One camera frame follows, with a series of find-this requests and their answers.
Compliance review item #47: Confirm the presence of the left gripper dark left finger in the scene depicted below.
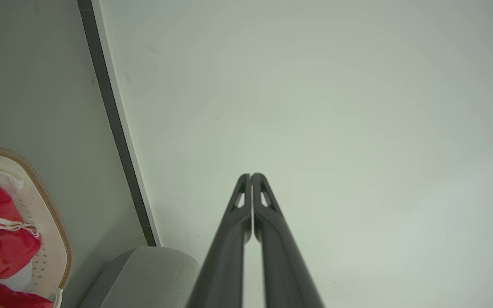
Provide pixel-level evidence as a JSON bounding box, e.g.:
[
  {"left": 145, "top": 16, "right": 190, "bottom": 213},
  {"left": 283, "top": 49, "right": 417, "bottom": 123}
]
[{"left": 187, "top": 173, "right": 252, "bottom": 308}]

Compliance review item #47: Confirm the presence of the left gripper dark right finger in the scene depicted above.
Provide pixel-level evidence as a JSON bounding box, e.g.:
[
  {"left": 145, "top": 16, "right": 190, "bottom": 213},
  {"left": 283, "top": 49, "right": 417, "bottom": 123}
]
[{"left": 252, "top": 172, "right": 325, "bottom": 308}]

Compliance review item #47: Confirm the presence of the red garment with white stripes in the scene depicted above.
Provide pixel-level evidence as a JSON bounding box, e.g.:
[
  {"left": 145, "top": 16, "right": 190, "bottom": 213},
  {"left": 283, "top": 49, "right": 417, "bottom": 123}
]
[{"left": 0, "top": 187, "right": 54, "bottom": 308}]

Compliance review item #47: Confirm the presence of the white laundry basket brown rim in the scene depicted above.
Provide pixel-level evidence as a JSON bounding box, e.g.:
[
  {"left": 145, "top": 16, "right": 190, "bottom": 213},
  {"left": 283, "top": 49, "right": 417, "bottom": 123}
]
[{"left": 0, "top": 147, "right": 74, "bottom": 308}]

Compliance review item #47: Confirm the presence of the grey fabric sofa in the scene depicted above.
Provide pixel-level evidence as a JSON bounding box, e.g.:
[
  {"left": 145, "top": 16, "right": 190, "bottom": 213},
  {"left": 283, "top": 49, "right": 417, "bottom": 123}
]
[{"left": 79, "top": 246, "right": 201, "bottom": 308}]

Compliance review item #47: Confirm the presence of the black and white baseboard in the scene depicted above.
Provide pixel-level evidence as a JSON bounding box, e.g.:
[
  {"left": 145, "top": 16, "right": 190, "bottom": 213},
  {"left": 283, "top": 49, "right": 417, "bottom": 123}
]
[{"left": 77, "top": 0, "right": 162, "bottom": 248}]

